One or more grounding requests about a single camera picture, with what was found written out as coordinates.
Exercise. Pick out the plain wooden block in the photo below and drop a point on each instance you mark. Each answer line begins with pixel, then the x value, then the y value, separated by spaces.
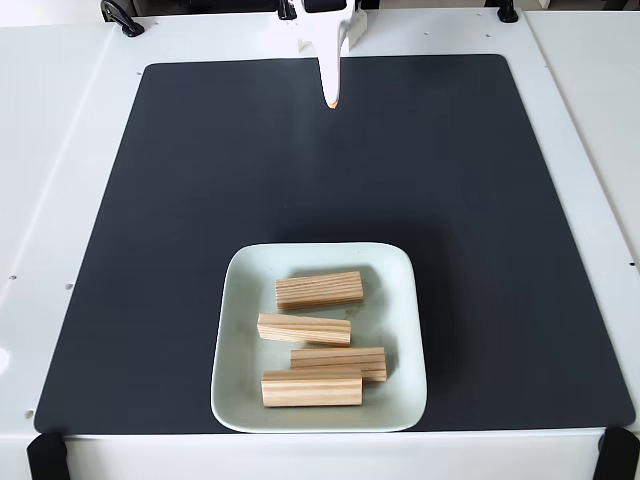
pixel 310 389
pixel 320 290

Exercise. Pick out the grooved wooden block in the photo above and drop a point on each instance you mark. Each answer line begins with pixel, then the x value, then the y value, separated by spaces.
pixel 360 359
pixel 305 329

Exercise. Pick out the pale green square plate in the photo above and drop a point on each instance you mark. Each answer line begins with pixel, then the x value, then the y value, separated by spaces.
pixel 240 300

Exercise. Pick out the black table clamp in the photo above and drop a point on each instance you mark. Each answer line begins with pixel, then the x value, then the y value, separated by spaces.
pixel 122 17
pixel 507 12

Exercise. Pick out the black rubber mat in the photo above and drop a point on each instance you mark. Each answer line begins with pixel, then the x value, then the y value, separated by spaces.
pixel 150 250

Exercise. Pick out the black corner bracket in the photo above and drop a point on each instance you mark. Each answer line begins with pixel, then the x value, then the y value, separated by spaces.
pixel 620 455
pixel 47 457

